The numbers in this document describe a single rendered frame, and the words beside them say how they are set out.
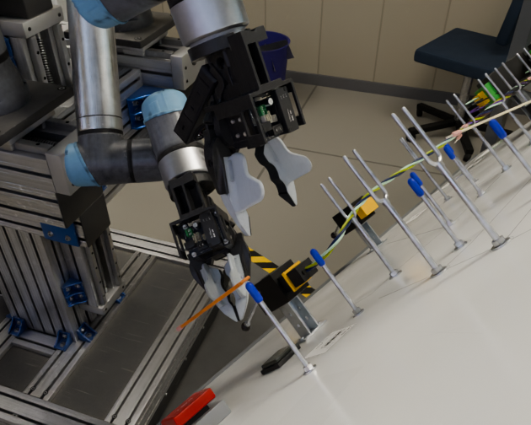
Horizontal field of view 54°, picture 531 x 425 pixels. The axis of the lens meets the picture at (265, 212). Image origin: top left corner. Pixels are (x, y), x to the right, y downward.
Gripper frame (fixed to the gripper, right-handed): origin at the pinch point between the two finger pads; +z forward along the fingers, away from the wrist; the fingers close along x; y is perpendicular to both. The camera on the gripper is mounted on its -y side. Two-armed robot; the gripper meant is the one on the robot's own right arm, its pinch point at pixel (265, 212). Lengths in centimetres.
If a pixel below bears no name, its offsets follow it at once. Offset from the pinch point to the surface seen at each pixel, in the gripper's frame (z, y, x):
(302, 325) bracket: 14.5, 0.9, -1.4
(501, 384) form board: 0.5, 34.8, -22.7
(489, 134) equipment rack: 20, -13, 101
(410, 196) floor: 69, -97, 192
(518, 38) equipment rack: -3, 0, 98
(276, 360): 14.9, 2.1, -8.0
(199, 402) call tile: 13.5, 0.1, -17.7
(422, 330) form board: 5.0, 25.2, -13.1
